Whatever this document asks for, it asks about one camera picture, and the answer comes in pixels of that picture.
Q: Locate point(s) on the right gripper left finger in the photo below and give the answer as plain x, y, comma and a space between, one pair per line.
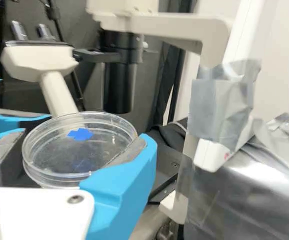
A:
7, 145

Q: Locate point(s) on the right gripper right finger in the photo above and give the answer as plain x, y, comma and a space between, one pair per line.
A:
124, 180

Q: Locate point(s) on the petri dish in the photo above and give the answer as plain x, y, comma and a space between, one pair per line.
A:
72, 152

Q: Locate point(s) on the cream microscope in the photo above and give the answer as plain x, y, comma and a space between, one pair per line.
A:
59, 92

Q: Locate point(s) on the white pipette stand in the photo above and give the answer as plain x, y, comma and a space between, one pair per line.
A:
209, 155

